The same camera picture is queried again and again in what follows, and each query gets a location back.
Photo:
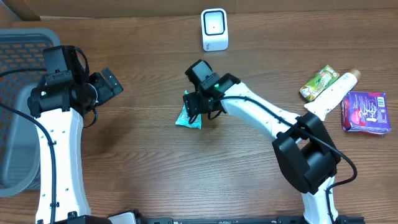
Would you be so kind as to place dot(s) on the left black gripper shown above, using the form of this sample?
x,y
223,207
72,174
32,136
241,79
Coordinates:
x,y
109,84

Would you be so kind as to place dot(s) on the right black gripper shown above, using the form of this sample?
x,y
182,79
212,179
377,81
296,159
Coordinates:
x,y
193,106

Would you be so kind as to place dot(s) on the teal snack pouch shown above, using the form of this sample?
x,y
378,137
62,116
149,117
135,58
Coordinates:
x,y
184,120

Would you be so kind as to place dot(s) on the white tube gold cap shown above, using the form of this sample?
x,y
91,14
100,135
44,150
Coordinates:
x,y
334,94

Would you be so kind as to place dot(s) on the green drink carton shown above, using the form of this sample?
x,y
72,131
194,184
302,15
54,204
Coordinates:
x,y
322,80

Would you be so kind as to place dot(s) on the purple snack package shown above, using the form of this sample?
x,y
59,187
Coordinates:
x,y
365,112

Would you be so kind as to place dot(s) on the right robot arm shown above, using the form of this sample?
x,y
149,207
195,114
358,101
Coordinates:
x,y
306,155

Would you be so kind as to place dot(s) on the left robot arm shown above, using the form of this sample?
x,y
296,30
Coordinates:
x,y
58,105

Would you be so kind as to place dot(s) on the white barcode scanner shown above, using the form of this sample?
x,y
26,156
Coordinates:
x,y
214,29

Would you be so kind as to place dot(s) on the grey plastic mesh basket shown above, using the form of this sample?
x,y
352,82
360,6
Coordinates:
x,y
22,66

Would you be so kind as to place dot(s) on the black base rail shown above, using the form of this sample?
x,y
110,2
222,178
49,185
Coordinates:
x,y
135,217

